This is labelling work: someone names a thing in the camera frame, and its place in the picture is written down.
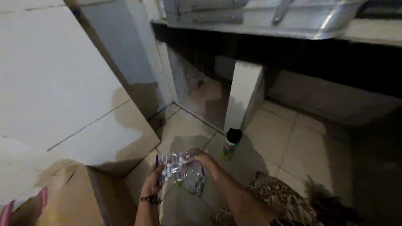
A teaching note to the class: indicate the person's right hand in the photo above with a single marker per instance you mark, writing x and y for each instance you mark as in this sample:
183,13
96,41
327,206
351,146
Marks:
202,158

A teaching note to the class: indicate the person's legs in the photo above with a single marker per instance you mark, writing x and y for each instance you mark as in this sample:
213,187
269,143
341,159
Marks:
278,196

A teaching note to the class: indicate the person's right fingers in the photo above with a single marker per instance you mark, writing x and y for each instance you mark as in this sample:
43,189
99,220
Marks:
192,155

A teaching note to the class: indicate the white support pillar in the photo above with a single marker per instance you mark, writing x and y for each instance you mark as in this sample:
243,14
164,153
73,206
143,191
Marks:
241,91

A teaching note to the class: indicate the green bottle with black cap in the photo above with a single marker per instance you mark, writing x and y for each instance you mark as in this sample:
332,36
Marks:
231,143

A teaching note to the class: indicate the person's left forearm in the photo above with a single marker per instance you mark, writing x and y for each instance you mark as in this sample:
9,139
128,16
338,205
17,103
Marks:
148,212

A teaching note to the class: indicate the pink striped cloth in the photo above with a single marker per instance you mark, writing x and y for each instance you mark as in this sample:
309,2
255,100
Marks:
43,198

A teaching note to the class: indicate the person's left thumb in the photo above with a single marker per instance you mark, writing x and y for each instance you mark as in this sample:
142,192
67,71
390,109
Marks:
158,168

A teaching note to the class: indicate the clear plastic packet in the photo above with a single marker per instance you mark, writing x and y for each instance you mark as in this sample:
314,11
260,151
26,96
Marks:
173,166

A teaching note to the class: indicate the silver grey foil packet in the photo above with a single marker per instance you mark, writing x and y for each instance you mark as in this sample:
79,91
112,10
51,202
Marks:
192,182

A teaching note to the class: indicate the person's left hand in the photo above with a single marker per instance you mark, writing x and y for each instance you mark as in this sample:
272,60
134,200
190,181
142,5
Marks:
151,182

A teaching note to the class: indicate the black countertop slab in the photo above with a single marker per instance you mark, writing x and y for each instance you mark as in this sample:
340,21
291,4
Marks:
251,47

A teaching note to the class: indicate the person's right forearm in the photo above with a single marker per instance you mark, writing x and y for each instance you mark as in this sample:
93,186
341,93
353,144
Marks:
237,194

